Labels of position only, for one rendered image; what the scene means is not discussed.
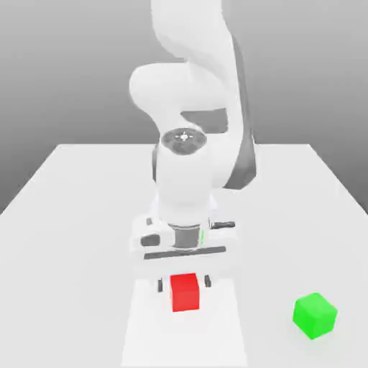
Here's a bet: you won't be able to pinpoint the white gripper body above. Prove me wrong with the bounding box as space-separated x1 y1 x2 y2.
139 245 230 276

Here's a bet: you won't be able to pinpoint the small red cube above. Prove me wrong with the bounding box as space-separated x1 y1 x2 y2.
169 272 201 313

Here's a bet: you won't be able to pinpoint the small green cube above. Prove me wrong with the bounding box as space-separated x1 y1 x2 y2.
292 292 339 341

